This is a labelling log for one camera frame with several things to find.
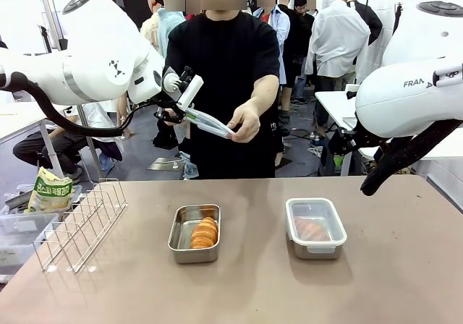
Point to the golden croissant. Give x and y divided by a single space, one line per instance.
204 233
311 228

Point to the rectangular steel container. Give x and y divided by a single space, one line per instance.
181 230
316 254

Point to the clear plastic container lid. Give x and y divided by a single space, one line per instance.
213 125
314 208

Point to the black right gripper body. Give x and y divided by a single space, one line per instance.
347 139

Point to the mannequin in white shirt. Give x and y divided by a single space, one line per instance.
336 38

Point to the mannequin in black jacket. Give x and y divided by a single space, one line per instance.
370 22

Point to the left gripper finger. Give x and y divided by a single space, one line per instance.
193 119
193 112

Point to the clear plastic storage bin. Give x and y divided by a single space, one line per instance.
21 244

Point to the black light stand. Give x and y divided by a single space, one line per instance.
398 16

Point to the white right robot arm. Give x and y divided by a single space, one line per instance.
405 103

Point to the person's left hand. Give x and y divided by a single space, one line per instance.
246 125

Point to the mannequin in pale blue shirt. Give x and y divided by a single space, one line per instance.
278 27

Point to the mannequin in dark red jacket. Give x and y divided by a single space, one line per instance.
122 112

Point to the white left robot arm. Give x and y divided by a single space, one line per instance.
90 60

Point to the seated person in white shirt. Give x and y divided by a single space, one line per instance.
36 150

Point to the mannequin in beige shirt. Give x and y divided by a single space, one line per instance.
152 24

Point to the mannequin in light blue sweater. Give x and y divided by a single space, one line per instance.
170 20

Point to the white floor base plate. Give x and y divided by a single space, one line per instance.
166 163

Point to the green yellow snack bag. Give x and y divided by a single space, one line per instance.
50 194

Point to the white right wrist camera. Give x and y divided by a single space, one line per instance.
352 89

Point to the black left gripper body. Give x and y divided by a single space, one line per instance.
171 112

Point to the thin black tripod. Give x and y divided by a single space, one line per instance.
45 42

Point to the grey metal tray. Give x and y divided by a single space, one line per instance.
16 201

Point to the mannequin in black coat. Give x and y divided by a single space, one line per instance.
302 31

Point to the person in black t-shirt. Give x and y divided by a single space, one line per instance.
224 67

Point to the person's left forearm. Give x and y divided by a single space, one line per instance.
266 89

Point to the black clothing heap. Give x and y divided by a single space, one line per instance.
162 139

